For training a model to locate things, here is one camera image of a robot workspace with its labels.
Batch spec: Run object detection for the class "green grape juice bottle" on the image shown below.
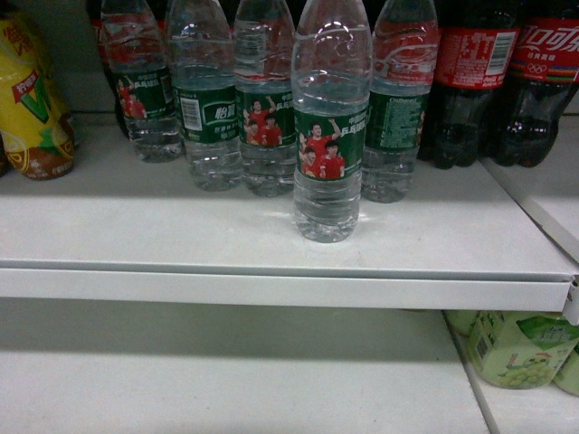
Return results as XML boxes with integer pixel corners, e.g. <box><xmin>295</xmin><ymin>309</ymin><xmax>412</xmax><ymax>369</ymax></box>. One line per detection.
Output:
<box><xmin>467</xmin><ymin>310</ymin><xmax>578</xmax><ymax>390</ymax></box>

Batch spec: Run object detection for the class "water bottle far left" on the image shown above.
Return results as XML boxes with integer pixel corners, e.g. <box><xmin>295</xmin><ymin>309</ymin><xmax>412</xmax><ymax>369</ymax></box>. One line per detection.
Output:
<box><xmin>100</xmin><ymin>1</ymin><xmax>182</xmax><ymax>163</ymax></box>

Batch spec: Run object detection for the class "cola bottle red label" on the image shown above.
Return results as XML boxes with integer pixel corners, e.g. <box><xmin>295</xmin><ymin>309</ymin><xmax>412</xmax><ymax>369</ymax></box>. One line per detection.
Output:
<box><xmin>418</xmin><ymin>1</ymin><xmax>521</xmax><ymax>169</ymax></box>

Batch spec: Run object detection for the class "water bottle barcode label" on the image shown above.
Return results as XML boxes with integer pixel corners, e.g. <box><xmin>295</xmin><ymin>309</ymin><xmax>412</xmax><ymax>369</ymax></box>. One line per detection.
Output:
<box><xmin>166</xmin><ymin>1</ymin><xmax>242</xmax><ymax>192</ymax></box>

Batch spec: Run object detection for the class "water bottle green label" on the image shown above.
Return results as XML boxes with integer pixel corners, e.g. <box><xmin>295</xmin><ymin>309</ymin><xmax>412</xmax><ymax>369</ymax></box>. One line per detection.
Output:
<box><xmin>291</xmin><ymin>1</ymin><xmax>372</xmax><ymax>243</ymax></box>

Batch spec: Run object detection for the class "white metal shelf board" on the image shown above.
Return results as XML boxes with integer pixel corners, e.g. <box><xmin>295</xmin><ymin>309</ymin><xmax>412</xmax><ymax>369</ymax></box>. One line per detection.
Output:
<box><xmin>1</xmin><ymin>117</ymin><xmax>578</xmax><ymax>311</ymax></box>

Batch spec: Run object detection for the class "yellow lemon tea bottle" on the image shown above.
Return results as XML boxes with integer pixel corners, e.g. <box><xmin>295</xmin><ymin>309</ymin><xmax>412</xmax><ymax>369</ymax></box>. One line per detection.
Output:
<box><xmin>1</xmin><ymin>13</ymin><xmax>75</xmax><ymax>181</ymax></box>

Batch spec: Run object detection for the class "water bottle centre back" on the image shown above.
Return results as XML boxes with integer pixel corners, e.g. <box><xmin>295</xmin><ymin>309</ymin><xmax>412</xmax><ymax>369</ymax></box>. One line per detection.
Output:
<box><xmin>233</xmin><ymin>1</ymin><xmax>296</xmax><ymax>197</ymax></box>

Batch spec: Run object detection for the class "cola bottle right edge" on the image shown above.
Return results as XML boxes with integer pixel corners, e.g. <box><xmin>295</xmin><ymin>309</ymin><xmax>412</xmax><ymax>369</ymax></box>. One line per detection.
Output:
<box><xmin>489</xmin><ymin>1</ymin><xmax>578</xmax><ymax>167</ymax></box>

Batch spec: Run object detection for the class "water bottle right back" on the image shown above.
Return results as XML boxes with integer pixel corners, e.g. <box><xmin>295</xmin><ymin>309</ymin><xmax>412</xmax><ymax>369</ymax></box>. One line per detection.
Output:
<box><xmin>362</xmin><ymin>1</ymin><xmax>440</xmax><ymax>203</ymax></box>

